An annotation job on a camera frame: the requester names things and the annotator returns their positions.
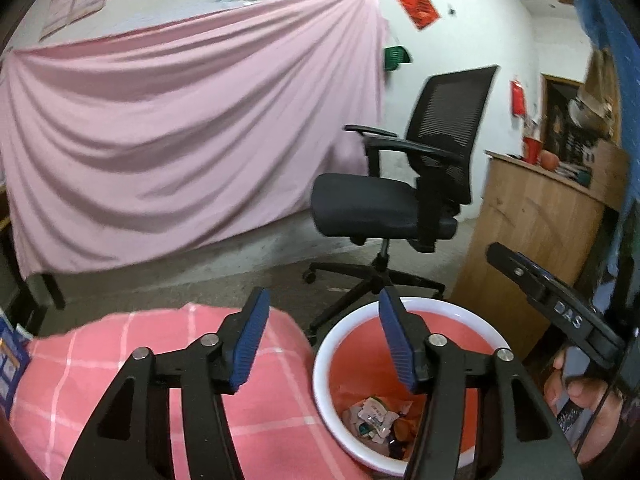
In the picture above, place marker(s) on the red cup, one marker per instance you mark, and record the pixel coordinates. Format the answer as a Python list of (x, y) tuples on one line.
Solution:
[(531, 150)]

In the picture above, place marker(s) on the red diamond wall poster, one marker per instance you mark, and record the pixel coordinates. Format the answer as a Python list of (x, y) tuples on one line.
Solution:
[(415, 5)]

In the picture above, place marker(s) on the pile of wrappers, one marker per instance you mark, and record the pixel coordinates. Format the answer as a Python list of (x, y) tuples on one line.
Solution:
[(372, 415)]

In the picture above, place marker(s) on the pink checked blanket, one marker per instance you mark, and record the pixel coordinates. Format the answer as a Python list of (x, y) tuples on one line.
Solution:
[(280, 410)]

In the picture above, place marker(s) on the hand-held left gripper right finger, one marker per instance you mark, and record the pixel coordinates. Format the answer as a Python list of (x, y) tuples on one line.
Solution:
[(397, 340)]

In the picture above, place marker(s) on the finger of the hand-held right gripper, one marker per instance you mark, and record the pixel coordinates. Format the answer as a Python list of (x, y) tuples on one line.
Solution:
[(505, 257)]

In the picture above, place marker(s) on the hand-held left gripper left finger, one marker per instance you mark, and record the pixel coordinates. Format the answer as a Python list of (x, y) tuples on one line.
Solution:
[(247, 340)]

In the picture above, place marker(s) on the orange plastic bucket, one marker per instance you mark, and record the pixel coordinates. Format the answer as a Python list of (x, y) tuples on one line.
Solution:
[(350, 340)]

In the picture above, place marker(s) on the pink hanging sheet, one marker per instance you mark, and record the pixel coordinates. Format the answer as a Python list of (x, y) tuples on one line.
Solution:
[(175, 135)]

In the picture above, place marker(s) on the person's right hand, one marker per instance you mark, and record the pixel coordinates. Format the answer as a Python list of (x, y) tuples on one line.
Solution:
[(580, 395)]

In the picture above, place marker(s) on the black office chair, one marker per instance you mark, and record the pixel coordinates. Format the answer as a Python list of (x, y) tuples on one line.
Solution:
[(365, 205)]

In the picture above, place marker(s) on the green plastic basket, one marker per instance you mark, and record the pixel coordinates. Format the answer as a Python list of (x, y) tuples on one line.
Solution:
[(397, 57)]

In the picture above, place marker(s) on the blue cardboard box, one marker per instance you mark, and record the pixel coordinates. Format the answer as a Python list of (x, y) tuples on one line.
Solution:
[(10, 365)]

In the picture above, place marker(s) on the wooden cabinet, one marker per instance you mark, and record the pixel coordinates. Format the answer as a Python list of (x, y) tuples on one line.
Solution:
[(525, 220)]

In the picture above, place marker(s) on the orange fruit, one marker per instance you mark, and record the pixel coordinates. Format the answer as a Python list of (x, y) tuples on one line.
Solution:
[(548, 160)]

